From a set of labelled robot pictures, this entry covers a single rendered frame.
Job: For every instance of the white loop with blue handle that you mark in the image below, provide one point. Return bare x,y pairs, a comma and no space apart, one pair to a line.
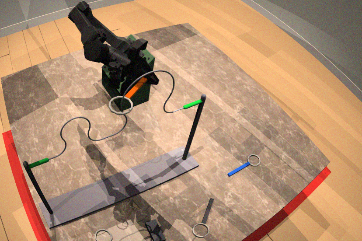
243,166

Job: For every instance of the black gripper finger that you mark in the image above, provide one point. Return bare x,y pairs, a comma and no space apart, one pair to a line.
147,82
142,67

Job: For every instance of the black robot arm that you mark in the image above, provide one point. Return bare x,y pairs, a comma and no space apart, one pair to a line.
93,36

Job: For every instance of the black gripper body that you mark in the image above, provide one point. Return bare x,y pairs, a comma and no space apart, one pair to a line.
132,58

